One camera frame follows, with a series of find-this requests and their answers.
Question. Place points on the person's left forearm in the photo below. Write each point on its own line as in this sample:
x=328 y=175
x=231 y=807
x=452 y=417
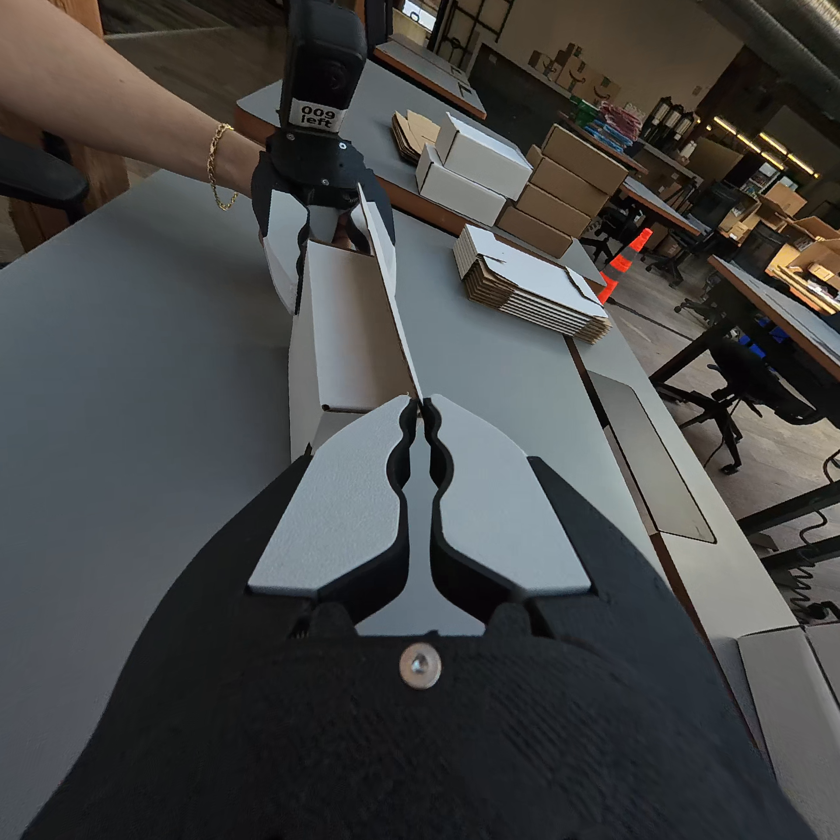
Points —
x=98 y=85

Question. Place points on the stack of flat brown cardboard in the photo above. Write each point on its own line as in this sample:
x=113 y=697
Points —
x=413 y=138

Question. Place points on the black office chair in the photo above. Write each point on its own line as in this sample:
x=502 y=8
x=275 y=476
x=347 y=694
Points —
x=613 y=226
x=682 y=256
x=39 y=177
x=754 y=380

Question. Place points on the stack of flat white cardboard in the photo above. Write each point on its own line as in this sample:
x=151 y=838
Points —
x=525 y=269

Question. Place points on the grey desk with black legs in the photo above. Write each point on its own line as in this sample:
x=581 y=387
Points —
x=797 y=321
x=656 y=203

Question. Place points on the metal air duct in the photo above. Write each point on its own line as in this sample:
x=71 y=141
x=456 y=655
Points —
x=800 y=33

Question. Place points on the orange traffic cone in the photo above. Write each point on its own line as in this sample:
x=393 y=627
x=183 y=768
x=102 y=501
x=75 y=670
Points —
x=623 y=269

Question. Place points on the black drink dispenser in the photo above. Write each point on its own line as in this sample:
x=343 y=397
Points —
x=651 y=121
x=687 y=128
x=669 y=121

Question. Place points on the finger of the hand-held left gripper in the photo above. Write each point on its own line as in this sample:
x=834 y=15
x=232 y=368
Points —
x=282 y=243
x=386 y=249

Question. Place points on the open brown cardboard box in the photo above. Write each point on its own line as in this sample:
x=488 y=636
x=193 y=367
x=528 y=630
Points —
x=814 y=256
x=781 y=200

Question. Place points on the brown shipping box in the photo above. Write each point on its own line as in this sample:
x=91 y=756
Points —
x=594 y=82
x=554 y=60

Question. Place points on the white folding cardboard box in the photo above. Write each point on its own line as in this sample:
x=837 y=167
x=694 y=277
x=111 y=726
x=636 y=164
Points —
x=354 y=328

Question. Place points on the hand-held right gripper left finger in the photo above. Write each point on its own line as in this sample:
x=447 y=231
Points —
x=328 y=518

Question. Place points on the stack of coloured packets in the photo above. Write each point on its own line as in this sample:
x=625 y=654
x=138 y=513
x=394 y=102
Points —
x=613 y=121

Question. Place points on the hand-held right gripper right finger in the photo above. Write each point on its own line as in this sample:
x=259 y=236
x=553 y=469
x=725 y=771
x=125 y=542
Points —
x=505 y=518

